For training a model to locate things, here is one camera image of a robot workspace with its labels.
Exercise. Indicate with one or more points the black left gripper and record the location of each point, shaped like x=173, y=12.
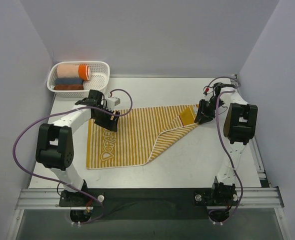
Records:
x=107, y=121

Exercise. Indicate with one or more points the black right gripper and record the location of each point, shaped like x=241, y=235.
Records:
x=203, y=112

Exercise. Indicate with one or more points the yellow white striped towel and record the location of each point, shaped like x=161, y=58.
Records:
x=142, y=135

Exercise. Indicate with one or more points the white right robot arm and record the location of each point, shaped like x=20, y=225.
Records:
x=238, y=129

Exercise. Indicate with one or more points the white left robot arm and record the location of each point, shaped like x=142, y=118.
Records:
x=55, y=147

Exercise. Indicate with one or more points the white perforated plastic basket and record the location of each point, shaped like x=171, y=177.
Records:
x=99, y=79

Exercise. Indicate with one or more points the brown rolled towel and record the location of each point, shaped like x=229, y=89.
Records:
x=69, y=87

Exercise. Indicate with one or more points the blue grey rolled towel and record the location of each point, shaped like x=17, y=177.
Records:
x=68, y=81

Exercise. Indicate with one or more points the peach orange rolled towel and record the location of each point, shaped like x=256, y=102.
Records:
x=68, y=70

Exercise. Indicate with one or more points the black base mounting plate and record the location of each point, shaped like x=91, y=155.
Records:
x=150, y=203

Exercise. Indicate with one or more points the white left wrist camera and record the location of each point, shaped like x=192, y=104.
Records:
x=112, y=102

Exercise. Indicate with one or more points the aluminium right side rail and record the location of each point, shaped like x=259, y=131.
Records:
x=261, y=172

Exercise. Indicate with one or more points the aluminium rail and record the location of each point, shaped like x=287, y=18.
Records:
x=48, y=199
x=261, y=172

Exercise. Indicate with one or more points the aluminium front rail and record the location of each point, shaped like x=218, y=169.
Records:
x=48, y=199

